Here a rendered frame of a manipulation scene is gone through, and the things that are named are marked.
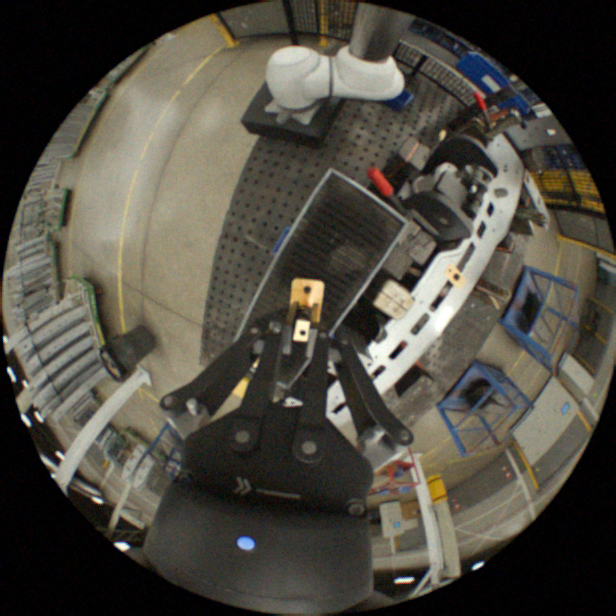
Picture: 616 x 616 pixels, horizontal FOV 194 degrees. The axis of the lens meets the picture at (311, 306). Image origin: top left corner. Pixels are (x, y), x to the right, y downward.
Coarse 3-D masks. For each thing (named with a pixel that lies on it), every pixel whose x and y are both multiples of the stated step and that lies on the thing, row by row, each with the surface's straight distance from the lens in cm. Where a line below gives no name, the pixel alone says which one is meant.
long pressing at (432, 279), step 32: (512, 160) 93; (512, 192) 83; (448, 256) 55; (480, 256) 64; (416, 288) 50; (416, 320) 54; (448, 320) 62; (384, 352) 55; (416, 352) 61; (384, 384) 65
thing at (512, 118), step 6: (510, 114) 68; (516, 114) 66; (504, 120) 69; (510, 120) 67; (516, 120) 67; (498, 126) 70; (504, 126) 69; (510, 126) 68; (522, 126) 68; (486, 132) 76; (492, 132) 72; (498, 132) 71
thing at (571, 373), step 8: (560, 360) 838; (568, 360) 836; (568, 368) 830; (576, 368) 831; (560, 376) 1009; (568, 376) 852; (576, 376) 827; (584, 376) 830; (568, 384) 993; (576, 384) 839; (584, 384) 827; (592, 384) 832; (576, 392) 968; (584, 392) 825
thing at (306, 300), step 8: (296, 280) 22; (304, 280) 22; (312, 280) 22; (296, 288) 22; (312, 288) 22; (320, 288) 22; (296, 296) 22; (304, 296) 22; (312, 296) 22; (320, 296) 22; (304, 304) 22; (312, 304) 22; (320, 304) 22; (304, 320) 22; (296, 328) 24; (304, 328) 24; (296, 336) 24; (304, 336) 24
